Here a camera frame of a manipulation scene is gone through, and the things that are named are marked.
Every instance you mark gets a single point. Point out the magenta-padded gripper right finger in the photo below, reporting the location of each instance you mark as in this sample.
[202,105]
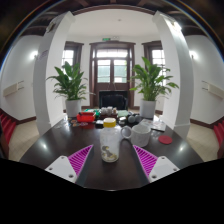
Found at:
[163,168]

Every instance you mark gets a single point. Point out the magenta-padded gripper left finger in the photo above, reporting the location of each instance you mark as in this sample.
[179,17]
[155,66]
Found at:
[61,166]

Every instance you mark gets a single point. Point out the clear bottle with yellow cap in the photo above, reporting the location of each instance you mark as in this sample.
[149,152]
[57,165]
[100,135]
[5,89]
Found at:
[109,143]

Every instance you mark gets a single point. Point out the flat round red coaster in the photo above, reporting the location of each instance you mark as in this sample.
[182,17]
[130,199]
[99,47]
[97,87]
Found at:
[165,139]

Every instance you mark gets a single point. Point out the white speckled mug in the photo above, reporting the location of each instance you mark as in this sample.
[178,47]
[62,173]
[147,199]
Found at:
[141,135]

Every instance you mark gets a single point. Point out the printed paper leaflet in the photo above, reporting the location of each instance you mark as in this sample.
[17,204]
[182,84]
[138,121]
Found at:
[154,124]

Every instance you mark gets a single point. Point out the red plastic box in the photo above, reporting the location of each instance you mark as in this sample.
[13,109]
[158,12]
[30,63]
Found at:
[85,117]

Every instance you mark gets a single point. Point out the grey foam microphone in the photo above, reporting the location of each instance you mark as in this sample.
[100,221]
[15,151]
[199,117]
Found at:
[138,118]
[131,119]

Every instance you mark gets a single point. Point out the red carpeted staircase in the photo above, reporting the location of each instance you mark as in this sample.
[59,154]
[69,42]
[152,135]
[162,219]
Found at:
[219,133]
[7,126]

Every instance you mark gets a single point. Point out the green booklet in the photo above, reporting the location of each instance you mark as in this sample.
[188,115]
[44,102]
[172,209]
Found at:
[122,113]

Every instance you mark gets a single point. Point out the potted plant in white pot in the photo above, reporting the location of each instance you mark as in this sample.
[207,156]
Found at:
[70,86]
[150,83]

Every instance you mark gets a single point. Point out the dark wooden double door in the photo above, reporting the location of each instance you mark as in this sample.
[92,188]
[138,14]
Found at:
[112,71]

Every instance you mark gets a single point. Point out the dark wooden framed window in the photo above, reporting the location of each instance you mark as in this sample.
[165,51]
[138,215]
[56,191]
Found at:
[68,56]
[157,56]

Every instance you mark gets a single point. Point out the green exit sign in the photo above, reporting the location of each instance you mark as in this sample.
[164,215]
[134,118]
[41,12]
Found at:
[106,39]

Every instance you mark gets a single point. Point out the glowing wall lamp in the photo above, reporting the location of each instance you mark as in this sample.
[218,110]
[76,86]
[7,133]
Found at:
[193,55]
[34,55]

